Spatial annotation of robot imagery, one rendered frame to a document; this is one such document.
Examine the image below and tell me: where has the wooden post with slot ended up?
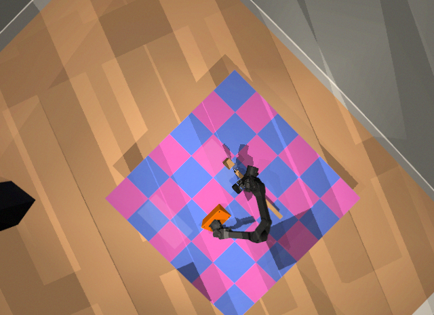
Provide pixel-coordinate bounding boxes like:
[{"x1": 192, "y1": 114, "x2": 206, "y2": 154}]
[{"x1": 222, "y1": 158, "x2": 235, "y2": 170}]

